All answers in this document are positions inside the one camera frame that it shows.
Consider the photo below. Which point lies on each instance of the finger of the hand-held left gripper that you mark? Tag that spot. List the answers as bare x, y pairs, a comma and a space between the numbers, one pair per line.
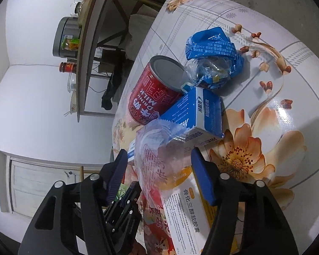
125, 212

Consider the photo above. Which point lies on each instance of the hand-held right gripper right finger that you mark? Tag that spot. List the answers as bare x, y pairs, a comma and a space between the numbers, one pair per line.
203, 176

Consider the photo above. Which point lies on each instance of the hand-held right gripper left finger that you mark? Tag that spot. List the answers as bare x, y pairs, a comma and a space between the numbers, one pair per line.
119, 171

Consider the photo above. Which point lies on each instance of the red snack packet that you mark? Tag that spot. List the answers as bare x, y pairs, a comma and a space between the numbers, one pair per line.
156, 233

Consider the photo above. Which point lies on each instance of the white yellow medicine box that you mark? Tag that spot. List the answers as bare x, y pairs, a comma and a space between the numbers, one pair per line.
186, 212

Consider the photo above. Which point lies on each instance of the clear plastic bag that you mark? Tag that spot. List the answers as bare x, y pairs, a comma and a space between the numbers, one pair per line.
154, 151

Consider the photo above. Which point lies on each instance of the red milk can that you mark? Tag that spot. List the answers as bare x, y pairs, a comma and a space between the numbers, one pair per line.
148, 95

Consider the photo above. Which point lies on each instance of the blue wrapper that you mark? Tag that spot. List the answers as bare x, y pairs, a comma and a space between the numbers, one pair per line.
210, 45

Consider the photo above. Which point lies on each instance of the wooden chair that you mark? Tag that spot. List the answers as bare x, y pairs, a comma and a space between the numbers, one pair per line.
82, 174

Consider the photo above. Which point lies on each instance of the blue white carton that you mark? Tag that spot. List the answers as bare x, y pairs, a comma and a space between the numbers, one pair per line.
191, 111

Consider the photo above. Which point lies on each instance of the dark cloth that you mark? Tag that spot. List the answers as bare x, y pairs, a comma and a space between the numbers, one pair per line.
110, 93

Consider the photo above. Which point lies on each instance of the ceramic bowl with chopsticks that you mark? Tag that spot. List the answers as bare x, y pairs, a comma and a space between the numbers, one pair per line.
74, 105

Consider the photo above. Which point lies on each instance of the white door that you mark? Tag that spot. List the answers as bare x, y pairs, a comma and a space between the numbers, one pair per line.
37, 180

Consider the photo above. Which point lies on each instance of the glass bowl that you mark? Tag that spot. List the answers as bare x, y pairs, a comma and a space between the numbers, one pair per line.
72, 82

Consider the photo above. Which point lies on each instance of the floral tablecloth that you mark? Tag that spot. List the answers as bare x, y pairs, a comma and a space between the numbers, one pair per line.
255, 58

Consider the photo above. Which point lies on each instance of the wooden side table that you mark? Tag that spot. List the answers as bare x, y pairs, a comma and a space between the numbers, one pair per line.
87, 45

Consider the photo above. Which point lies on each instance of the white sack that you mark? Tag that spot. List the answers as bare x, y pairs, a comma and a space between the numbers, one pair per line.
141, 26

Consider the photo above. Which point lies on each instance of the grey cooking pot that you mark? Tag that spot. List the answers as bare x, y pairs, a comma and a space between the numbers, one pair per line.
62, 29

